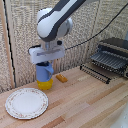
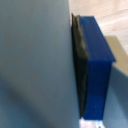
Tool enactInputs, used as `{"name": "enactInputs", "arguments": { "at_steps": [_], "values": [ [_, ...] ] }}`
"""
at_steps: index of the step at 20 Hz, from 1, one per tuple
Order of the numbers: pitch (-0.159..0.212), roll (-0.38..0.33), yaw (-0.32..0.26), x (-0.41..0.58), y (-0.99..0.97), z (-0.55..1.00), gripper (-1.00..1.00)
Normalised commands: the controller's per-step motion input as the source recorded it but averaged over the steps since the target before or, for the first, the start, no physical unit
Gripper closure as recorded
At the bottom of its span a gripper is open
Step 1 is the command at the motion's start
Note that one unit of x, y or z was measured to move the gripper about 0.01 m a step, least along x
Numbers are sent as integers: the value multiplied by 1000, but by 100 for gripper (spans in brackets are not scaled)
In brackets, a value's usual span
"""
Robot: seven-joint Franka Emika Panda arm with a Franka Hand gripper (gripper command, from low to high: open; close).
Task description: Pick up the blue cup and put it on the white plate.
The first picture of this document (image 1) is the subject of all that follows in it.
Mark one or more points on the cobalt blue cup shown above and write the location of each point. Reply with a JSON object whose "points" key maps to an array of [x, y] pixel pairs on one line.
{"points": [[44, 72]]}

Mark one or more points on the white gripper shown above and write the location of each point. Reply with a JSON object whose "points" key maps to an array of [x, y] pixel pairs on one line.
{"points": [[46, 53]]}

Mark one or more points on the yellow bowl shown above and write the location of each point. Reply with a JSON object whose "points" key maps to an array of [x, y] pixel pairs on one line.
{"points": [[45, 85]]}

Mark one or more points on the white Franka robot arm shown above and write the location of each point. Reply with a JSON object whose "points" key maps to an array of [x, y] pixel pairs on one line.
{"points": [[56, 20]]}

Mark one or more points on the small orange block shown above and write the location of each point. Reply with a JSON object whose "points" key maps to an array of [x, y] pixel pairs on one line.
{"points": [[61, 78]]}

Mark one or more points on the white patterned plate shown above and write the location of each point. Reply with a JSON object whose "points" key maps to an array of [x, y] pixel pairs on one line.
{"points": [[26, 103]]}

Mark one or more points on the black oven rack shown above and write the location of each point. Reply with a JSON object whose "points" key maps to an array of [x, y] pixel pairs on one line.
{"points": [[95, 73]]}

